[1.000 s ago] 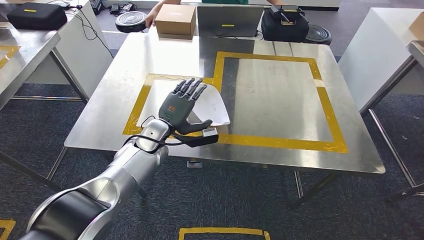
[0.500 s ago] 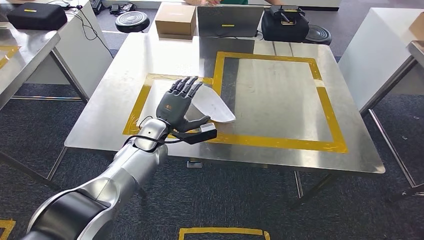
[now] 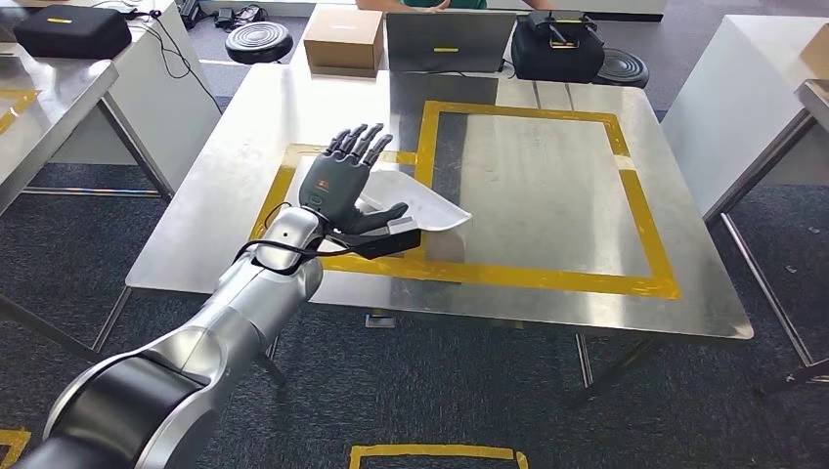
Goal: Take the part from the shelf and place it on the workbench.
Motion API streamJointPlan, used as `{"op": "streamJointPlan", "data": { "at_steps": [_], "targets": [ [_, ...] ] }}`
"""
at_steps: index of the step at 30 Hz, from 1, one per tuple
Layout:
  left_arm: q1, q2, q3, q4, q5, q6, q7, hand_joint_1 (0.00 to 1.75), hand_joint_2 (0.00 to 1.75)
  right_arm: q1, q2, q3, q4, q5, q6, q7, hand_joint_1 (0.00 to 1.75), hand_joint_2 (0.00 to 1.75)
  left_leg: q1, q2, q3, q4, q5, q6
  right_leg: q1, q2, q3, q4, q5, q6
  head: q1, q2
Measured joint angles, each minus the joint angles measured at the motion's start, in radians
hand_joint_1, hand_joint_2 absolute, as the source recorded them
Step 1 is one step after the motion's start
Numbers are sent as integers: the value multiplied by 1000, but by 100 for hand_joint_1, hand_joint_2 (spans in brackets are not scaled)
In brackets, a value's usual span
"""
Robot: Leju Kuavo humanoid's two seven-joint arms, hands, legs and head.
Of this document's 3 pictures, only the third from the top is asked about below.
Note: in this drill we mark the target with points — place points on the steel frame table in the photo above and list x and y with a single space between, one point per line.
52 97
813 97

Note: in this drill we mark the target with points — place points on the floor socket plate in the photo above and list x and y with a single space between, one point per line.
380 321

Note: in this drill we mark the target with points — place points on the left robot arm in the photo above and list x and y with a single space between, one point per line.
194 349

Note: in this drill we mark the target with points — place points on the black yellow-trim device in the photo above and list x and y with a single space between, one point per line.
560 29

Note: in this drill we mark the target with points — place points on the black round stool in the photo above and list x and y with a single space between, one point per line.
259 42
622 68

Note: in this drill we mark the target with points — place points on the black hard case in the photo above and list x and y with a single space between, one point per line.
71 32

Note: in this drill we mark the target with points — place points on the black charger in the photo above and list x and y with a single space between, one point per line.
239 16

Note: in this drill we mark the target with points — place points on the white curved panel part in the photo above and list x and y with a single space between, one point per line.
421 207

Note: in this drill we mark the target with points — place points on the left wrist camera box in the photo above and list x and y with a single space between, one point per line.
388 246

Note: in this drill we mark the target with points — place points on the yellow tape rectangle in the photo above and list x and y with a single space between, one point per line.
518 279
16 100

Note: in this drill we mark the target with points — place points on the black bag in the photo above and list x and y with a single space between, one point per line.
557 65

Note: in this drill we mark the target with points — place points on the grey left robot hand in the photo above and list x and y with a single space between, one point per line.
330 188

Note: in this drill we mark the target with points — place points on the grey laptop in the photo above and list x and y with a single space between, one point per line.
447 35

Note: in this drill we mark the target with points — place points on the stainless steel workbench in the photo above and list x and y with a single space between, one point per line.
194 226

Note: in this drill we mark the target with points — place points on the yellow floor tape square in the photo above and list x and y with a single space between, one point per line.
13 443
434 451

